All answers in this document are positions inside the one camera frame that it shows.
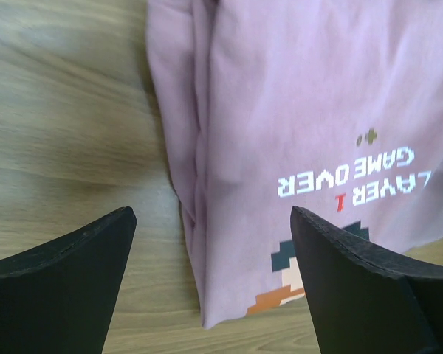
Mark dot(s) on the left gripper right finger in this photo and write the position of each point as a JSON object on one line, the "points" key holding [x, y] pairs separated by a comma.
{"points": [[362, 297]]}

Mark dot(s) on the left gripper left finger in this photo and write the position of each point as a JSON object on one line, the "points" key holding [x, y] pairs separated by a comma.
{"points": [[60, 296]]}

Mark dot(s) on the pink t-shirt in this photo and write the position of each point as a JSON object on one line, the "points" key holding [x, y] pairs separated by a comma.
{"points": [[334, 106]]}

